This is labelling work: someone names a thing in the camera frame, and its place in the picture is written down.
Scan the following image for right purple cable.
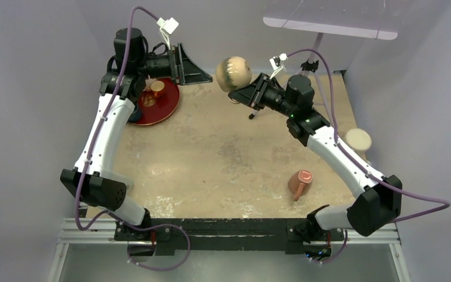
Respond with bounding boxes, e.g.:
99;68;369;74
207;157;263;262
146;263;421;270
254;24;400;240
285;48;451;266

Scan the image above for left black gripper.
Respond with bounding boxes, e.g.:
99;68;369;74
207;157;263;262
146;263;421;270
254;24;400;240
136;42;212;86

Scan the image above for round red lacquer tray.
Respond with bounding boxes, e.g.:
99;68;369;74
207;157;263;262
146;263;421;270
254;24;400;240
132;78;180;126

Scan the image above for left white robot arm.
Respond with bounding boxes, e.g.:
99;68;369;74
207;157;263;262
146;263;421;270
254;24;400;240
60;28;213;240

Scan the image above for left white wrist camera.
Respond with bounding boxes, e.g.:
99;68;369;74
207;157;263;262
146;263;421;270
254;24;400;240
156;18;179;49

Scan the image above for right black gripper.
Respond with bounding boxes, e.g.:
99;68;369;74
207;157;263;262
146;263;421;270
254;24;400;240
228;73;296;118

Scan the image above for white overhead light panel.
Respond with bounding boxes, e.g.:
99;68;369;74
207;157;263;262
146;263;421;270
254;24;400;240
263;0;402;41

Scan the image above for small orange mug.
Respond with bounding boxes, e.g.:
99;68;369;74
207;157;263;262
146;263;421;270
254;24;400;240
150;80;166;99

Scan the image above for pink salmon mug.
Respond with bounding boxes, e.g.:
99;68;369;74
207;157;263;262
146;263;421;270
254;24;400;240
288;170;313;202

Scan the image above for white tripod stand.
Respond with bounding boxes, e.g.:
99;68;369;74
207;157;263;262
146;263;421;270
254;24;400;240
248;32;333;123

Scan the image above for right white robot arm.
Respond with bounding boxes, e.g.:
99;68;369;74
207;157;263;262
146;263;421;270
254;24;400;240
216;53;402;239

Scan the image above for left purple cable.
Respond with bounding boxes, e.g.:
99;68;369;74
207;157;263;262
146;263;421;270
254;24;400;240
73;5;191;272

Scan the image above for purple cable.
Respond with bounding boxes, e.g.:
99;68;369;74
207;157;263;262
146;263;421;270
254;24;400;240
73;5;191;272
285;48;451;266

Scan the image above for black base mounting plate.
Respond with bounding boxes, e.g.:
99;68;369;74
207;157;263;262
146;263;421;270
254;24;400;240
114;218;344;256

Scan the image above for dark blue mug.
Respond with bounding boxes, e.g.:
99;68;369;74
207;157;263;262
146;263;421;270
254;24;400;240
128;110;142;123

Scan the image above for beige mug sideways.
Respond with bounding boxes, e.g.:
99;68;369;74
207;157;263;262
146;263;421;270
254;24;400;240
216;56;253;93

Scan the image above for cream upside down mug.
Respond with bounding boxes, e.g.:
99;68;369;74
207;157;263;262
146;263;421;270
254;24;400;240
345;128;372;152

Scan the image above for aluminium frame rail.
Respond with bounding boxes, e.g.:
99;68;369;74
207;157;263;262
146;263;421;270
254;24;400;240
47;218;410;281

